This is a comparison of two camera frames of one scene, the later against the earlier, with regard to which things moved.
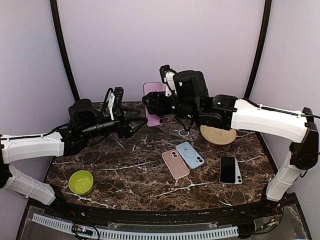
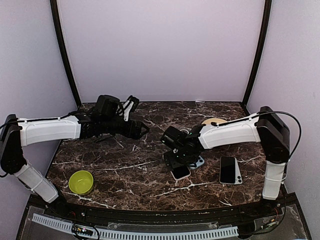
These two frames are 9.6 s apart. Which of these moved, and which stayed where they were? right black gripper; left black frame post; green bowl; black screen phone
Moved: right black gripper
Stayed: black screen phone; green bowl; left black frame post
